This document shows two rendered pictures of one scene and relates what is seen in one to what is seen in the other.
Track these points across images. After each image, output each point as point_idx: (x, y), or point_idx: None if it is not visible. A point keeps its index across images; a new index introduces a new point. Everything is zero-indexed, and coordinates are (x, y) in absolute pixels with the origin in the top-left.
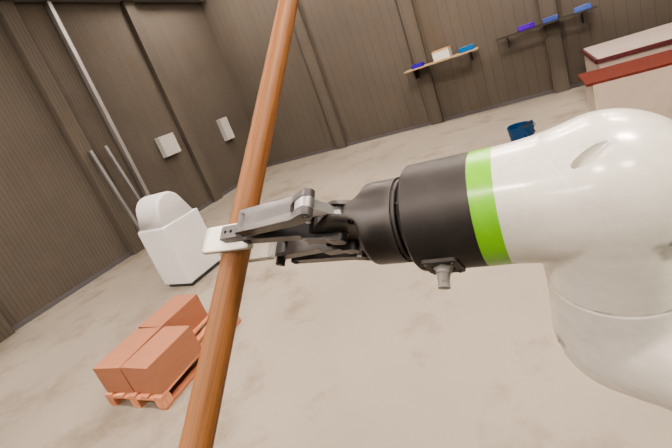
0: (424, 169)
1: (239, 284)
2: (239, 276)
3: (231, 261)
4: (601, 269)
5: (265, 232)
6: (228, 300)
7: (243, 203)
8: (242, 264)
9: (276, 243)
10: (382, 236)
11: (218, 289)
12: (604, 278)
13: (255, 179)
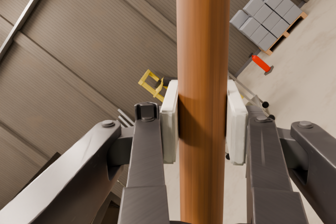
0: None
1: (201, 191)
2: (197, 180)
3: (182, 155)
4: None
5: (101, 204)
6: (188, 213)
7: (180, 46)
8: (199, 161)
9: (243, 134)
10: None
11: (179, 189)
12: None
13: None
